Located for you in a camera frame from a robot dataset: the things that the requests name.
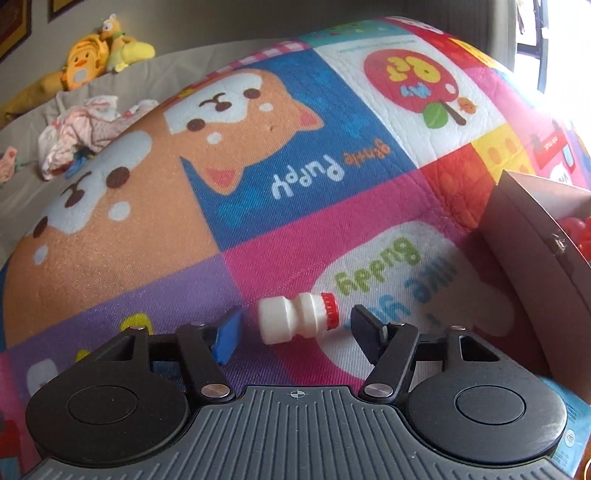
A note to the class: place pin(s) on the large dark picture frame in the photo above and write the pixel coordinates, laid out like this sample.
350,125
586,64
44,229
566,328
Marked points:
14,23

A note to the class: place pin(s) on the colourful cartoon play mat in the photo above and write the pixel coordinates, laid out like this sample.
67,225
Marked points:
300,184

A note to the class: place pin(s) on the yellow cushion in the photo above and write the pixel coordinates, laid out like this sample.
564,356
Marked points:
27,97

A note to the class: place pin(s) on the yellow duck backpack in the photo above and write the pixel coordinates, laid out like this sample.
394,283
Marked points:
83,64

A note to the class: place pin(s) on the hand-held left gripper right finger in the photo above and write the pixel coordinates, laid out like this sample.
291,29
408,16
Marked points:
367,332

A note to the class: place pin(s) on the small white bottle red cap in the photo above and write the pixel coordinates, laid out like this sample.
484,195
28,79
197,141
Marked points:
291,318

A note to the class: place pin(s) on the brown cardboard box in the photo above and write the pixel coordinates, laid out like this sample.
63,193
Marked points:
521,240

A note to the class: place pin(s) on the blue wet wipes pack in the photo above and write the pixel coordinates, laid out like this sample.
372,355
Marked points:
571,415

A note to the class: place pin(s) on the small dark picture frame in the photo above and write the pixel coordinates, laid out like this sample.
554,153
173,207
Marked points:
64,7

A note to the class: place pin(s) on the floral clothes pile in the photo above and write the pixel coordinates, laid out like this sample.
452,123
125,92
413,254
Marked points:
83,124

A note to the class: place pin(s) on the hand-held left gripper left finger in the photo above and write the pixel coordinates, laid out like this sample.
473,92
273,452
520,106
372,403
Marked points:
227,337

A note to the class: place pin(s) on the window frame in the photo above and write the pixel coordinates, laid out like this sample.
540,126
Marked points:
542,46

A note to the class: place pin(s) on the yellow plush duck toy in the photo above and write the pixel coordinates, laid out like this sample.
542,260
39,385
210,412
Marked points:
127,53

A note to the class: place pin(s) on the red figurine toy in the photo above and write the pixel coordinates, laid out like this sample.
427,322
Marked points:
579,233

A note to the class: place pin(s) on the small floral cloth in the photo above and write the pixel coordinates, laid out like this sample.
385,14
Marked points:
7,164

